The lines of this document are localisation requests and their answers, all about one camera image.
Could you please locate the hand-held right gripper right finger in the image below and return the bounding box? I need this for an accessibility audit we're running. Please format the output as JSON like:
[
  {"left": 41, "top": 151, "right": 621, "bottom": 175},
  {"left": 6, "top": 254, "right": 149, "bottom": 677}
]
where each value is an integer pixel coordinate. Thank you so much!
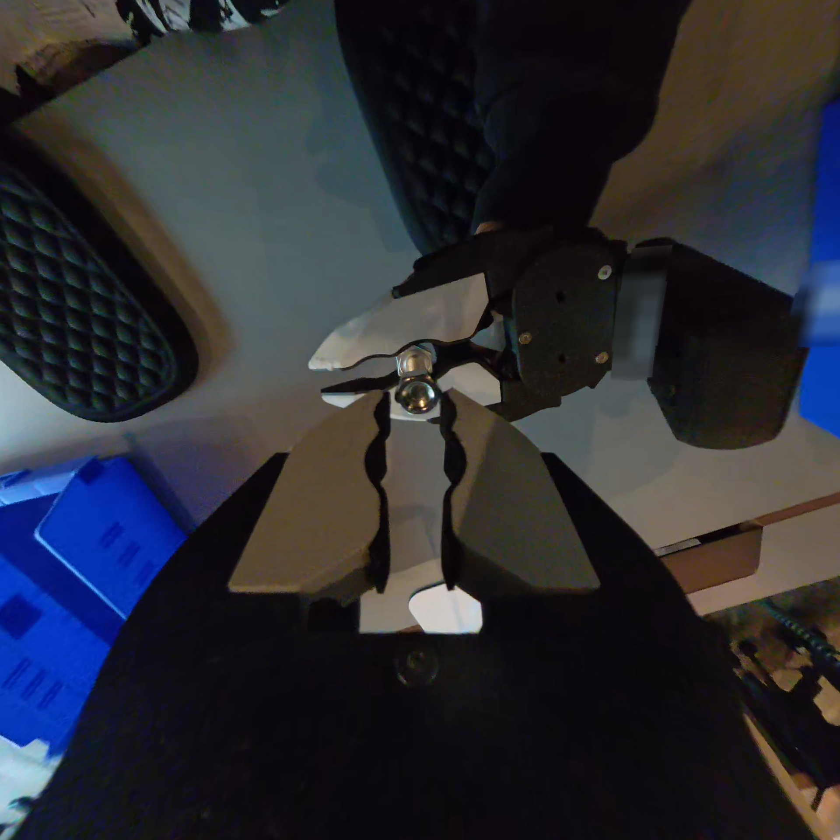
[{"left": 438, "top": 392, "right": 599, "bottom": 592}]

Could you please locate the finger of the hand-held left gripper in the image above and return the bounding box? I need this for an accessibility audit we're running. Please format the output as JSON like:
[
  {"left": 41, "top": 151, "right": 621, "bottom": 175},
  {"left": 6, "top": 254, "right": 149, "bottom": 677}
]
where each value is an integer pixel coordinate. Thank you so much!
[
  {"left": 308, "top": 272, "right": 506, "bottom": 373},
  {"left": 320, "top": 348, "right": 505, "bottom": 424}
]

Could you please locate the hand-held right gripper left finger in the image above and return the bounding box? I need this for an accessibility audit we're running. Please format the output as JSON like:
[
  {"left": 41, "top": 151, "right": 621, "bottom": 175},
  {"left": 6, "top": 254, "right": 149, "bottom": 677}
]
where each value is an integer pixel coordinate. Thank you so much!
[{"left": 228, "top": 392, "right": 392, "bottom": 605}]

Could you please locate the blue plastic bin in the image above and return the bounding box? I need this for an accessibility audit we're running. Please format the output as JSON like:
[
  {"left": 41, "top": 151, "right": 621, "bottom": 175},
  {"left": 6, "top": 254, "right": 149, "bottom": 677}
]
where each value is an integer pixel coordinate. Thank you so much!
[
  {"left": 794, "top": 98, "right": 840, "bottom": 421},
  {"left": 0, "top": 456, "right": 191, "bottom": 756}
]

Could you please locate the black textured chair armrest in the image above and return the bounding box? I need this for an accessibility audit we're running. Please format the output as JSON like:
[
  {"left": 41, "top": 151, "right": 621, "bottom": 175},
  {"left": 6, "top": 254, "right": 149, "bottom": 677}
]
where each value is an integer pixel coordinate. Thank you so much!
[
  {"left": 335, "top": 0, "right": 500, "bottom": 258},
  {"left": 0, "top": 157, "right": 200, "bottom": 423}
]

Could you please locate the printed black white shirt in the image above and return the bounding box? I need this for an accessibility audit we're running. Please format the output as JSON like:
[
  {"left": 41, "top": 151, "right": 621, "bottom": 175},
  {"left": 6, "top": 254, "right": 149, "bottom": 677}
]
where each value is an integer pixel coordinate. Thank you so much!
[{"left": 0, "top": 0, "right": 293, "bottom": 86}]

